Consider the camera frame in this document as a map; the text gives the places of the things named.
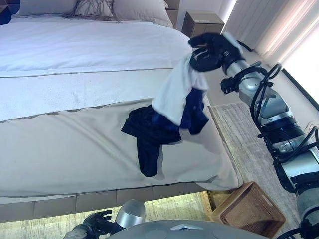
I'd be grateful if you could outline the sheer light curtain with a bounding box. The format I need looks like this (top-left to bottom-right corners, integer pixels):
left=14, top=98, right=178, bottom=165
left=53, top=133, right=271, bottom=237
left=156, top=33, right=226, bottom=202
left=219, top=0, right=319, bottom=64

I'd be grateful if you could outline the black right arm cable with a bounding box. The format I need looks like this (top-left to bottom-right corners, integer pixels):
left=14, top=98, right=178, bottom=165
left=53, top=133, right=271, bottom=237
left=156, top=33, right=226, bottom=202
left=234, top=41, right=319, bottom=194

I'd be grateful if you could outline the grey robot torso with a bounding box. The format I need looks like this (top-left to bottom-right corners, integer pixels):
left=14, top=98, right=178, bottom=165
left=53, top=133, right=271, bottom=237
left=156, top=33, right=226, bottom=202
left=106, top=219, right=271, bottom=239

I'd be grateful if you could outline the patterned decorative pillow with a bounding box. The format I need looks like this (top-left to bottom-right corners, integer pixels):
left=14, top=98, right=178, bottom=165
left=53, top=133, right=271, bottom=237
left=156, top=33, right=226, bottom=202
left=74, top=0, right=116, bottom=18

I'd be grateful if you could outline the black garment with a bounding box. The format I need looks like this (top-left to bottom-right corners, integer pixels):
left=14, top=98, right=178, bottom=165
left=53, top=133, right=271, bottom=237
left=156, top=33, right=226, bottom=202
left=121, top=104, right=183, bottom=178

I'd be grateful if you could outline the white garment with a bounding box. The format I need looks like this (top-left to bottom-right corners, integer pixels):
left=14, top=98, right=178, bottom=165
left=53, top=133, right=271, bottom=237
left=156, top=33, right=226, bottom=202
left=151, top=51, right=210, bottom=125

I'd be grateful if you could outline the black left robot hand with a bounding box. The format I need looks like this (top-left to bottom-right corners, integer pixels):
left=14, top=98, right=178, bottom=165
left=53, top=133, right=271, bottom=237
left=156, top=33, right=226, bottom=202
left=83, top=209, right=118, bottom=237

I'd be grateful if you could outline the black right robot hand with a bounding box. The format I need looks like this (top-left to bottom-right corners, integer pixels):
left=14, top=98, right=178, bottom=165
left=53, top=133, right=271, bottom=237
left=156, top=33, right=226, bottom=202
left=187, top=31, right=244, bottom=73

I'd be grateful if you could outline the blue garment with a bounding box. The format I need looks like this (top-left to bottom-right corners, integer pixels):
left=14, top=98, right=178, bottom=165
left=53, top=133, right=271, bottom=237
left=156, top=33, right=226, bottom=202
left=151, top=86, right=210, bottom=137

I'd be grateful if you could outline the white duvet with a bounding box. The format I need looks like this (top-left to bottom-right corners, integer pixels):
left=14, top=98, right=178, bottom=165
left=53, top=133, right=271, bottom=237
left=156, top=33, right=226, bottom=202
left=0, top=21, right=193, bottom=124

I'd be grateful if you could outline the brown wicker basket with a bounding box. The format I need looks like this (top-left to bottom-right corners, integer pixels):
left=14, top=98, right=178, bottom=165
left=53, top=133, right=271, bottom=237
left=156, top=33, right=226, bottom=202
left=207, top=181, right=287, bottom=239

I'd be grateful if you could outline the brown padded headboard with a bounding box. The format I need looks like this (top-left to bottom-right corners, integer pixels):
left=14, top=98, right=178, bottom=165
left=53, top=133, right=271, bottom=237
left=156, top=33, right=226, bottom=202
left=165, top=0, right=180, bottom=28

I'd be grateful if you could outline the brown wooden nightstand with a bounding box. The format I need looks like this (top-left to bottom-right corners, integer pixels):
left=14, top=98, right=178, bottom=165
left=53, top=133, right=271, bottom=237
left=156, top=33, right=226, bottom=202
left=181, top=10, right=225, bottom=38

